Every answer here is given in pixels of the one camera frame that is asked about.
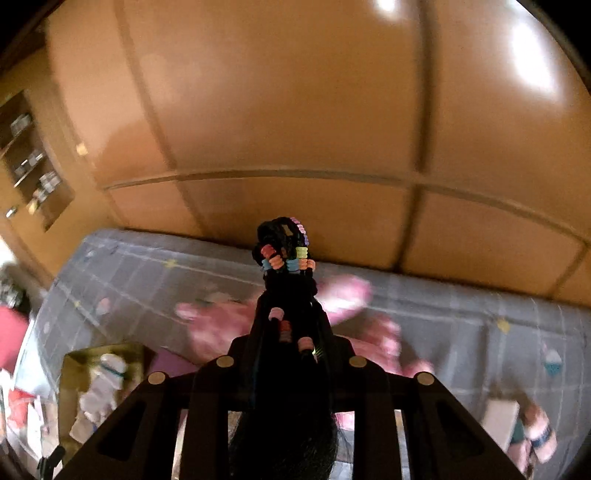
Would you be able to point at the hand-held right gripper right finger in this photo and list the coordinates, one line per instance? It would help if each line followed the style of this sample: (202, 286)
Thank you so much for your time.
(324, 334)

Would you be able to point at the glossy wooden wardrobe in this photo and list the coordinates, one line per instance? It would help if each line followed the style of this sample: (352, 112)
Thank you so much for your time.
(300, 115)

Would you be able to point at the gold foil pouch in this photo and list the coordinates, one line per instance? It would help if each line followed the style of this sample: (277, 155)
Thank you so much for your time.
(74, 369)

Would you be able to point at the red plush doll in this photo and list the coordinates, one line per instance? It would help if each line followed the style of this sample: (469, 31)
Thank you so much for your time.
(21, 401)

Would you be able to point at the white plush toy teal band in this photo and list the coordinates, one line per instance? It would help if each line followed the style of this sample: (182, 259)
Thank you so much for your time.
(104, 392)

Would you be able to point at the white folded tissue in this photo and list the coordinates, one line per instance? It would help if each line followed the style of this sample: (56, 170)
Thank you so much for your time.
(498, 422)

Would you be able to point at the grey plaid bed sheet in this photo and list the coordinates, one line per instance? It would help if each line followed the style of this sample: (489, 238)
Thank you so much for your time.
(438, 323)

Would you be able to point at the pink spotted plush toy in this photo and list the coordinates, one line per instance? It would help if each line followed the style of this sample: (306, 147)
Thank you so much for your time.
(217, 323)

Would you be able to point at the red cloth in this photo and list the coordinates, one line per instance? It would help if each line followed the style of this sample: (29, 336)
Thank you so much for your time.
(11, 337)

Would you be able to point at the wooden wall shelf niche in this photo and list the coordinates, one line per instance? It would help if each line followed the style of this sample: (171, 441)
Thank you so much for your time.
(27, 161)

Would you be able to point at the blue plush toy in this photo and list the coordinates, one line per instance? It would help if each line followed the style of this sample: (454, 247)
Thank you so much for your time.
(517, 434)

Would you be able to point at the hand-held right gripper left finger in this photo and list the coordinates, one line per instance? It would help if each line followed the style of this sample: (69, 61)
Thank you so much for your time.
(256, 327)

